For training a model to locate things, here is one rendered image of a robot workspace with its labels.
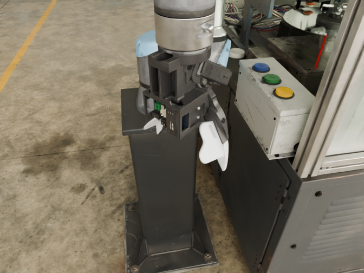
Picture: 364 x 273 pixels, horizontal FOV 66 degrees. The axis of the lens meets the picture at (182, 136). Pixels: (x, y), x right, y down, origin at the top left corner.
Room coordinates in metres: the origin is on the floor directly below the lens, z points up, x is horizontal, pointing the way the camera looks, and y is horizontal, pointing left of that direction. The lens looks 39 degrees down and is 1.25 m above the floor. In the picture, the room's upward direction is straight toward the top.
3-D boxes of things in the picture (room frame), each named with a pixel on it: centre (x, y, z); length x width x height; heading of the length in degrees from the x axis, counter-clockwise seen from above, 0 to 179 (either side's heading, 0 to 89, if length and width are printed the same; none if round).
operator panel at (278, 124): (0.67, -0.25, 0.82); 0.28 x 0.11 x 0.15; 10
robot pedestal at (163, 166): (0.79, 0.07, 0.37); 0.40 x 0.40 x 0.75; 10
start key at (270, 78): (0.67, -0.23, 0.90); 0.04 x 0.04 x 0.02
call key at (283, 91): (0.60, -0.25, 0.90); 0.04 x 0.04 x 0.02
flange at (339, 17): (1.00, -0.52, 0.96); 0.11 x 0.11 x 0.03
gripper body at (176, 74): (0.36, 0.00, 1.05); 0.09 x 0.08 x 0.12; 140
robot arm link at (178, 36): (0.36, -0.01, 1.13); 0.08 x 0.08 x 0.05
